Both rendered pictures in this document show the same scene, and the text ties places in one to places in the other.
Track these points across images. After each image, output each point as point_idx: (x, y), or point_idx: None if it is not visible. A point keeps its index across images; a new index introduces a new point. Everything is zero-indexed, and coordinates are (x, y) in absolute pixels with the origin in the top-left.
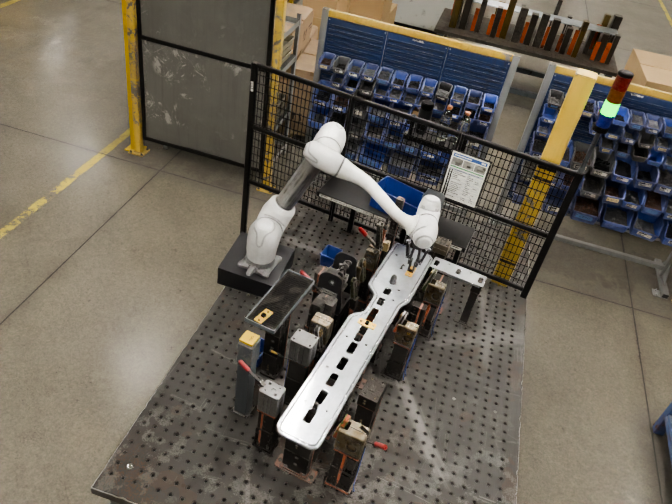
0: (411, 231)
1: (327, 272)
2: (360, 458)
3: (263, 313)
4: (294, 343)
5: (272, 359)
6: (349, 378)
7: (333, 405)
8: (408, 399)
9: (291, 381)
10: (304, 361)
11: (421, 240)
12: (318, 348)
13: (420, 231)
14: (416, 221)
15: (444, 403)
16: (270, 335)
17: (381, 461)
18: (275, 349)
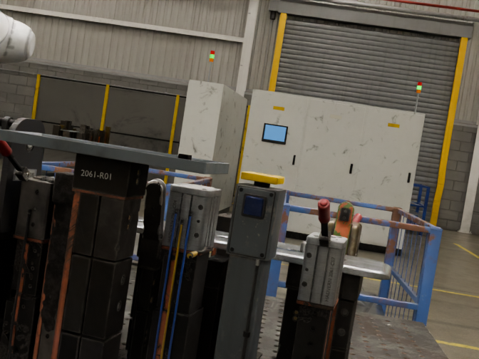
0: (7, 30)
1: (24, 119)
2: (266, 355)
3: (182, 154)
4: (211, 196)
5: (115, 344)
6: (221, 232)
7: (290, 245)
8: (127, 314)
9: (194, 318)
10: (213, 234)
11: (33, 38)
12: (162, 231)
13: (21, 25)
14: (1, 12)
15: (128, 298)
16: (121, 264)
17: (261, 343)
18: (123, 302)
